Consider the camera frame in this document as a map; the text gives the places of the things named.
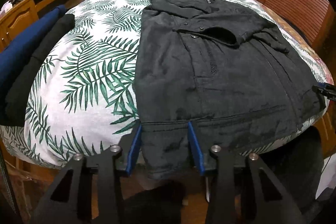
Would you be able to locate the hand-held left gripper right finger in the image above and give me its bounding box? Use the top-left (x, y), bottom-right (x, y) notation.
top-left (187, 121), bottom-right (302, 224)

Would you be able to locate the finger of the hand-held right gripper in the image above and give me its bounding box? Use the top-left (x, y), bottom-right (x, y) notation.
top-left (312, 83), bottom-right (336, 102)

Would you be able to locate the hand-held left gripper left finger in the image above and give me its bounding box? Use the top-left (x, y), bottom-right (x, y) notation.
top-left (31, 124), bottom-right (144, 224)

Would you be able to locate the black jacket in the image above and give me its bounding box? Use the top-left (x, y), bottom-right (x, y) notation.
top-left (133, 0), bottom-right (327, 180)

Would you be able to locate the bed with leaf-print cover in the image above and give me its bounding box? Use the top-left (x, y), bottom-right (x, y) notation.
top-left (0, 0), bottom-right (332, 170)

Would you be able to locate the folded black garment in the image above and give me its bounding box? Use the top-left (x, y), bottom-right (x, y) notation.
top-left (0, 14), bottom-right (76, 127)

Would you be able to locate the folded navy garment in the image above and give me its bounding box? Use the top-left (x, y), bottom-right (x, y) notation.
top-left (0, 5), bottom-right (67, 109)

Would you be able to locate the wooden desk cabinet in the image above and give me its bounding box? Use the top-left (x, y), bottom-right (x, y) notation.
top-left (0, 0), bottom-right (90, 52)

